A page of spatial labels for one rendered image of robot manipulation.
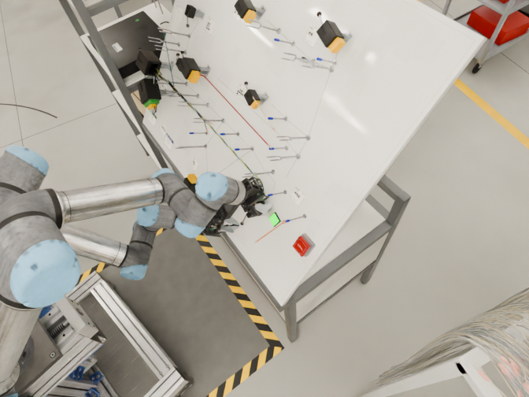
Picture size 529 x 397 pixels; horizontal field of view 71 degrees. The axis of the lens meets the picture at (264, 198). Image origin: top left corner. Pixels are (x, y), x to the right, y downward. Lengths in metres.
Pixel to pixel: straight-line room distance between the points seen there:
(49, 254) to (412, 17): 0.95
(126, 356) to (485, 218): 2.33
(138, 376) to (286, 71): 1.66
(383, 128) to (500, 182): 2.03
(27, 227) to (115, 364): 1.51
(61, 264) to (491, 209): 2.57
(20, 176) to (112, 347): 1.31
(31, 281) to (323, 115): 0.85
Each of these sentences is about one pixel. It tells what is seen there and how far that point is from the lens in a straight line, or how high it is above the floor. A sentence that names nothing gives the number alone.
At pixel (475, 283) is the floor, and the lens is 2.58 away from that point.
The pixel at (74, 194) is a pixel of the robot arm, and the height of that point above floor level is 1.56.
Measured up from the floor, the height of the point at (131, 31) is 1.13.
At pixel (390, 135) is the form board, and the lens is 1.04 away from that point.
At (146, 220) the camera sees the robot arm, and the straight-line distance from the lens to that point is 1.18.
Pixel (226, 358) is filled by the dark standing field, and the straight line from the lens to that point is 2.29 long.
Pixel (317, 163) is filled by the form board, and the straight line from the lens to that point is 1.17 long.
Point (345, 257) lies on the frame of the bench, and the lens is 1.56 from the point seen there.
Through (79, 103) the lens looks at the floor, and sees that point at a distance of 3.77.
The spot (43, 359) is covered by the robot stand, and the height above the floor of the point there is 1.16.
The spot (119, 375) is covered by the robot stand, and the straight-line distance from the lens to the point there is 2.23.
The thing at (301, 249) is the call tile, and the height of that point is 1.12.
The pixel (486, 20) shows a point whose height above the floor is 0.29.
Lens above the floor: 2.24
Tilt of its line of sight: 59 degrees down
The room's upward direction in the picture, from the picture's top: 9 degrees counter-clockwise
